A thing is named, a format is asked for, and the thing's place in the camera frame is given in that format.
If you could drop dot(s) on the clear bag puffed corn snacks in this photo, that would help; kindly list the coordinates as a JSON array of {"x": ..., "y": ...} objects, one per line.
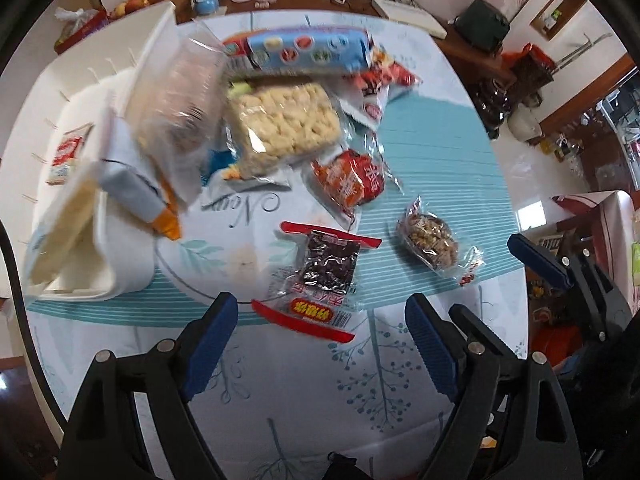
[{"x": 277, "y": 125}]

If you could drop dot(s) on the white set-top box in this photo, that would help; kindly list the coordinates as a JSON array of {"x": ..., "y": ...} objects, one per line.
[{"x": 410, "y": 15}]

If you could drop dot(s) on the green snack packet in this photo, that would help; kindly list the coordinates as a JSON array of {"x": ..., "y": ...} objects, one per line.
[{"x": 238, "y": 88}]

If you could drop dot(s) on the red gift bag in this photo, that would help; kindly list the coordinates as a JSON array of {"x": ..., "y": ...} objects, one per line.
[{"x": 532, "y": 70}]

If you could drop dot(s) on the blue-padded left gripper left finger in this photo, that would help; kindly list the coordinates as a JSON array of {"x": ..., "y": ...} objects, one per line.
[{"x": 201, "y": 343}]

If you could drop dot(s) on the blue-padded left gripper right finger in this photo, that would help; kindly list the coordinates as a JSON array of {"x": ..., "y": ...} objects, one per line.
[{"x": 440, "y": 344}]

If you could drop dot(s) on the red white cookie packet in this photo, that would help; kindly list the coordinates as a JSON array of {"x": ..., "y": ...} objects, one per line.
[{"x": 67, "y": 154}]

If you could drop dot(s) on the dark dates red-trim packet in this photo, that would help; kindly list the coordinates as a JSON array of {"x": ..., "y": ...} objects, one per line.
[{"x": 316, "y": 295}]

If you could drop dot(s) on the white round pot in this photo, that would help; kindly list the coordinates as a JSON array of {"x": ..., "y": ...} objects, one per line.
[{"x": 523, "y": 124}]

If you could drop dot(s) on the clear nut cluster packet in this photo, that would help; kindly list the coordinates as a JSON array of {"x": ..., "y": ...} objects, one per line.
[{"x": 431, "y": 239}]

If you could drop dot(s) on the white plastic storage bin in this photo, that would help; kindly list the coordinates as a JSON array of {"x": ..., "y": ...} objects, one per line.
[{"x": 68, "y": 93}]

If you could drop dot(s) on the dark ceramic jar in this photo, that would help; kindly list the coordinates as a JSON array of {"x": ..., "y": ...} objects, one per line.
[{"x": 493, "y": 105}]

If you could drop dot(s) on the white red apple chips bag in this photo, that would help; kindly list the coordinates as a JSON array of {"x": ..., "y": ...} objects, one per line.
[{"x": 365, "y": 95}]

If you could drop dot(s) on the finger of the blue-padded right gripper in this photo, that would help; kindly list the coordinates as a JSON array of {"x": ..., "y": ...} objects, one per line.
[{"x": 539, "y": 260}]

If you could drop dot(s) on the blue red biscuit package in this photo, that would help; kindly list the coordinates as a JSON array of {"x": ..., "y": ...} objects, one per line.
[{"x": 309, "y": 50}]

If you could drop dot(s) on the orange red snack packet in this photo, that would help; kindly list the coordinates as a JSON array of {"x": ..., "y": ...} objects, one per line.
[{"x": 350, "y": 179}]

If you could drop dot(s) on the clear bag brown cookies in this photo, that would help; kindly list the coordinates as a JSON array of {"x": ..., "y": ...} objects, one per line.
[{"x": 179, "y": 96}]

